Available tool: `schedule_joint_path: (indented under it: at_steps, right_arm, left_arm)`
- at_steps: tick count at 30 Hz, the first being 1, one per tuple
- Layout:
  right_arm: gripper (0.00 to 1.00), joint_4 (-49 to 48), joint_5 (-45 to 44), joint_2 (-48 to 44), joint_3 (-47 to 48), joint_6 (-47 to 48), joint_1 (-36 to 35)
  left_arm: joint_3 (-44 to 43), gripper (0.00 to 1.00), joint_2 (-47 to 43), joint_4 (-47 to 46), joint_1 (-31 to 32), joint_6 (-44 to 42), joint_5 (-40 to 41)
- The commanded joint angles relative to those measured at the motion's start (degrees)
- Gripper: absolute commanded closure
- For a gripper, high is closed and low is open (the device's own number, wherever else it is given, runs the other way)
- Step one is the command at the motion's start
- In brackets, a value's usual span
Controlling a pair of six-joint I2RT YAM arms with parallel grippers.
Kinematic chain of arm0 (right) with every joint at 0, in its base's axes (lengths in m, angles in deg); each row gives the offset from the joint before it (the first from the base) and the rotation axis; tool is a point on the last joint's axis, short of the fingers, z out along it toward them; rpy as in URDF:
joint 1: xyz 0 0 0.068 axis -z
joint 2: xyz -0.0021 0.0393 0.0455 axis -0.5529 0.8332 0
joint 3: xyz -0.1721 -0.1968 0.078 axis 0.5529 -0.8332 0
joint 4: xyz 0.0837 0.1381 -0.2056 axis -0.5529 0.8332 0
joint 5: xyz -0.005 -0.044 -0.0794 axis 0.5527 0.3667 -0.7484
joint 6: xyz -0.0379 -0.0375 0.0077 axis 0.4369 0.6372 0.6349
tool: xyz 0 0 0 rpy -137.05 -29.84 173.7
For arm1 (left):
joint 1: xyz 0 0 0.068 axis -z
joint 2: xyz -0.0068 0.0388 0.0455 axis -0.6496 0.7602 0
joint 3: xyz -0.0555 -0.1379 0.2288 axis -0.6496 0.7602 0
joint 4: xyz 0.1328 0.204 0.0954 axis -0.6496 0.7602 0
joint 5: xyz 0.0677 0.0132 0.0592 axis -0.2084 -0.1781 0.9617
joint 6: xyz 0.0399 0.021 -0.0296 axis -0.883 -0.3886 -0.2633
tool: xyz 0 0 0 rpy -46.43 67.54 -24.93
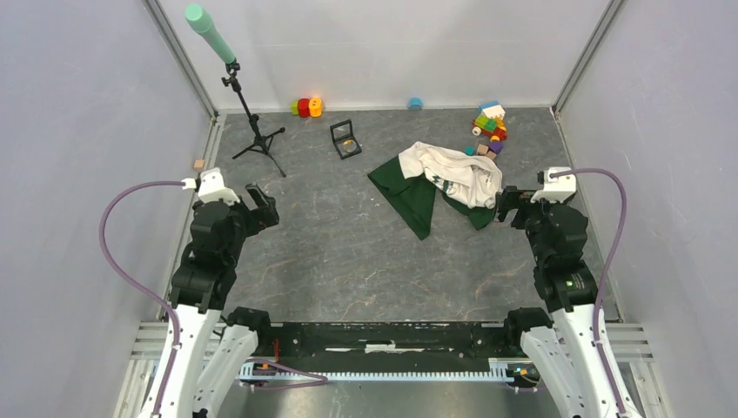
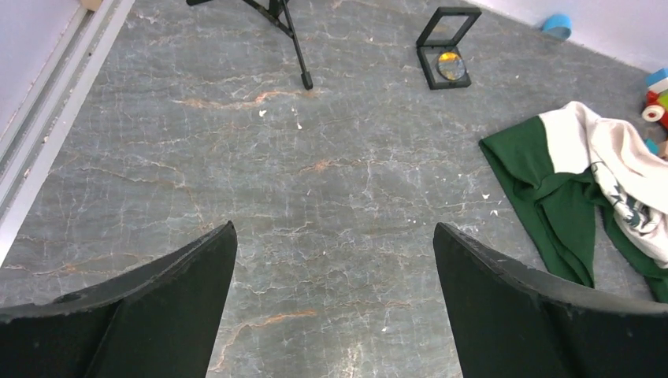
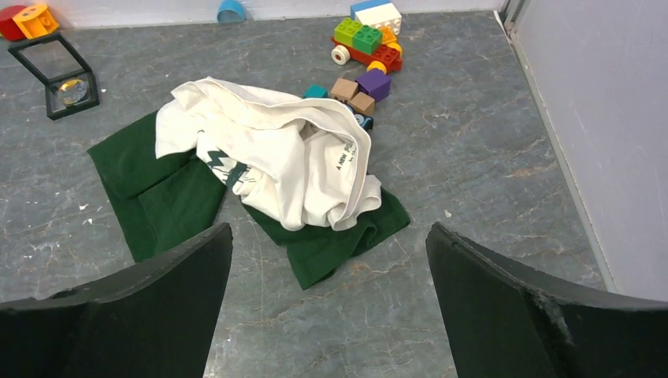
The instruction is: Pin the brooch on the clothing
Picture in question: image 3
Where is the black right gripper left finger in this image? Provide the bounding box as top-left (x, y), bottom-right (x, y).
top-left (1, 223), bottom-right (233, 377)

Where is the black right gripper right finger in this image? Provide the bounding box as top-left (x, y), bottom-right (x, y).
top-left (425, 223), bottom-right (667, 377)

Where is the white and green t-shirt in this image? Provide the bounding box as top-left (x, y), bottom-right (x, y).
top-left (88, 77), bottom-right (410, 289)

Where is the black clear brooch case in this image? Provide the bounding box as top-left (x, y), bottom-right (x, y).
top-left (8, 31), bottom-right (101, 120)

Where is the black blue patterned block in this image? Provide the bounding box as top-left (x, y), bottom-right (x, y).
top-left (345, 103), bottom-right (374, 132)

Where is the brown cube block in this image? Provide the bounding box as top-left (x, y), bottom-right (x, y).
top-left (348, 91), bottom-right (376, 117)

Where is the purple cube block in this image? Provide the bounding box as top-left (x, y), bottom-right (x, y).
top-left (355, 69), bottom-right (392, 102)

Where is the teal cube block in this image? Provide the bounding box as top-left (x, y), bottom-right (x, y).
top-left (303, 84), bottom-right (329, 98)

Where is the tan cube block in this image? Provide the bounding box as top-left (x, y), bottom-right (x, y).
top-left (329, 78), bottom-right (359, 103)

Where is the colourful brick toy train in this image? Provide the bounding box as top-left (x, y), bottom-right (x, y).
top-left (330, 17), bottom-right (403, 74)

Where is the blue cylinder toy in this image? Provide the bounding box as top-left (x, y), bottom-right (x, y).
top-left (217, 0), bottom-right (247, 24)

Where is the red cylinder toy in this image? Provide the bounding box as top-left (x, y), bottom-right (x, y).
top-left (0, 5), bottom-right (26, 42)

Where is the white blue brick block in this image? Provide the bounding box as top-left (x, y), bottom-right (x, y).
top-left (350, 0), bottom-right (402, 35)

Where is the orange ring toy block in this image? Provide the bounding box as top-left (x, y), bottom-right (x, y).
top-left (13, 4), bottom-right (60, 39)

